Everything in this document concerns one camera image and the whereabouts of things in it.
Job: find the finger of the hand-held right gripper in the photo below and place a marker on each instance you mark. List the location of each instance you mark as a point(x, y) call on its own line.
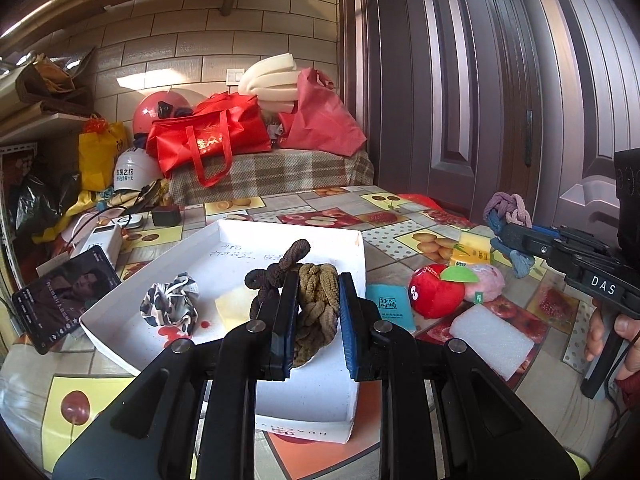
point(525, 244)
point(547, 231)

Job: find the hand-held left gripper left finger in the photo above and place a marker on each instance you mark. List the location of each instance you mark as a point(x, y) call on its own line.
point(282, 330)

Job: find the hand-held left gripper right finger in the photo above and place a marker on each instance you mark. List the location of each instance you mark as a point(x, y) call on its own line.
point(350, 330)

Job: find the purple blue braided scrunchie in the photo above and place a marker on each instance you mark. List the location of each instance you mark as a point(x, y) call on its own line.
point(507, 210)

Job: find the teal tissue packet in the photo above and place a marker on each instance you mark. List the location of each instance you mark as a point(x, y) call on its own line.
point(392, 305)

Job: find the pink plush puff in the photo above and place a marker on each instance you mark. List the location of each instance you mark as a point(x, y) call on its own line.
point(487, 280)

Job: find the pale yellow foam piece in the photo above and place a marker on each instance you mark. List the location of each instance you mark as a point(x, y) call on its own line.
point(235, 305)

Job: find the yellow drink carton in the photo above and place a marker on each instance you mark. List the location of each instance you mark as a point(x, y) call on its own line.
point(467, 259)

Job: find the white cardboard box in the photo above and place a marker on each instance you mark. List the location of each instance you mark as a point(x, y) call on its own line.
point(240, 255)

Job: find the red apple plush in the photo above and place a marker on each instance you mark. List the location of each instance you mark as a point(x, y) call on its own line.
point(435, 295)

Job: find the white foam block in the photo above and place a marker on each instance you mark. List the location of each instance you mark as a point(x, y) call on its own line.
point(492, 337)

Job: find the black white patterned scrunchie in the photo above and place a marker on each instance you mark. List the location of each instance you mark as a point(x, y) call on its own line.
point(170, 302)

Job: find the person's right hand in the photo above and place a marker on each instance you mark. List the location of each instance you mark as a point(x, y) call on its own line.
point(629, 330)

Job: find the red printed bag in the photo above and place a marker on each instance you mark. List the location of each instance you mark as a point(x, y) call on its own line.
point(420, 202)

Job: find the brown metal door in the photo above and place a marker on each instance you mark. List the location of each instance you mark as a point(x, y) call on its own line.
point(585, 85)
point(450, 85)

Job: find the plaid covered cabinet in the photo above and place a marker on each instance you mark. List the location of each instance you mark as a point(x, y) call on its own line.
point(270, 172)

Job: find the fruit print tablecloth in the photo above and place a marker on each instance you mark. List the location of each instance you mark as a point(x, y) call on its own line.
point(550, 405)

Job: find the black charger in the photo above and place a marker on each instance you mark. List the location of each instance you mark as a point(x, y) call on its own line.
point(166, 216)

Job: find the small white gadget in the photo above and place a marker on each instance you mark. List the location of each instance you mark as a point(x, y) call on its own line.
point(125, 221)

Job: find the white power bank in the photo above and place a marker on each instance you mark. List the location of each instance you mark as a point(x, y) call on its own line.
point(102, 245)

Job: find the red tote bag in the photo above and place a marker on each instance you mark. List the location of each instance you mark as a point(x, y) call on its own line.
point(210, 135)

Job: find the pink-red nonwoven bag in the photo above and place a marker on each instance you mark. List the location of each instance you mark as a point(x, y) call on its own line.
point(320, 115)

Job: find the white helmet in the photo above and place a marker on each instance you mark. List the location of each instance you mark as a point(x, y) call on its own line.
point(132, 170)

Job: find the black smartphone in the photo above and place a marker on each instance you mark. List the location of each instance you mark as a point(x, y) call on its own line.
point(65, 300)

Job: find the yellow cloth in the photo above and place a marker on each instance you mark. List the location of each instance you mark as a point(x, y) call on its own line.
point(75, 210)

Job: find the white foam roll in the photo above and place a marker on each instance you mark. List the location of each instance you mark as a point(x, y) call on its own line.
point(270, 82)

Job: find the yellow bag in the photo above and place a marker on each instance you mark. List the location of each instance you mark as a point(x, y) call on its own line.
point(100, 152)

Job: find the red helmet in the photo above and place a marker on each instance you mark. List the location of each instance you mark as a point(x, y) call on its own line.
point(150, 110)

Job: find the black plastic bag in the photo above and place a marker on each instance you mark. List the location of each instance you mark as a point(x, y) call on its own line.
point(40, 200)

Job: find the cardboard stack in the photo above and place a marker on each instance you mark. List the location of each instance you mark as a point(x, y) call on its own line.
point(55, 85)

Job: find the wall switch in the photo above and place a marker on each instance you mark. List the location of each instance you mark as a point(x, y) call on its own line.
point(235, 76)

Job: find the wall shelf board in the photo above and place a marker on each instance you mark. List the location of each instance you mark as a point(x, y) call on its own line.
point(30, 125)

